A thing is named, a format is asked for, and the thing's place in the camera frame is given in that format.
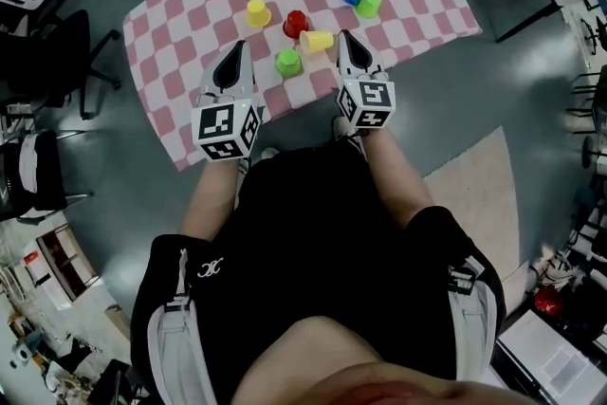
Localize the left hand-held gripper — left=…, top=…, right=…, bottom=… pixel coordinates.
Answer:
left=190, top=39, right=265, bottom=163

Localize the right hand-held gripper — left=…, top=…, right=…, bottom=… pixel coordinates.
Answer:
left=336, top=28, right=397, bottom=129

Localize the yellow paper cup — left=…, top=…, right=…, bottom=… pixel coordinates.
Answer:
left=299, top=29, right=336, bottom=55
left=245, top=0, right=273, bottom=28

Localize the green paper cup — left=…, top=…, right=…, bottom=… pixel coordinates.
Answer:
left=274, top=49, right=304, bottom=78
left=355, top=0, right=383, bottom=19

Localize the red paper cup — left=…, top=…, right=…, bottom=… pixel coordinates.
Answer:
left=282, top=9, right=310, bottom=38

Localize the person's right forearm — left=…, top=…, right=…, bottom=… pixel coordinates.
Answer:
left=364, top=125, right=437, bottom=231

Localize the person's left forearm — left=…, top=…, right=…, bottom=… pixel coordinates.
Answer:
left=178, top=158, right=241, bottom=243

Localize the pink checkered tablecloth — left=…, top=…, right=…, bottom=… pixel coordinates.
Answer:
left=121, top=0, right=484, bottom=174

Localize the person's right shoe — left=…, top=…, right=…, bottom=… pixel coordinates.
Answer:
left=333, top=116, right=355, bottom=142

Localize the beige floor mat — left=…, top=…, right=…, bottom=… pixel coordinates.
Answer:
left=421, top=126, right=519, bottom=281

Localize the black office chair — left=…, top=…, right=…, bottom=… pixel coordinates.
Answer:
left=0, top=9, right=122, bottom=120

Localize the person's black shirt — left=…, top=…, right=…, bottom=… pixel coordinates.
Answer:
left=130, top=141, right=507, bottom=405

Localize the black mesh chair white cloth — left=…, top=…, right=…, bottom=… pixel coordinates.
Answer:
left=0, top=130, right=94, bottom=224

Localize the person's neck and chin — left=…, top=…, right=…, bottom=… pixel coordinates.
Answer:
left=234, top=316, right=537, bottom=405

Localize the red round object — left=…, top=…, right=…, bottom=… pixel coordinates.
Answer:
left=534, top=285, right=565, bottom=318

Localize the white shoulder strap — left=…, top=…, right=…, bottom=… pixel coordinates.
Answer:
left=146, top=249, right=217, bottom=405
left=448, top=253, right=499, bottom=383

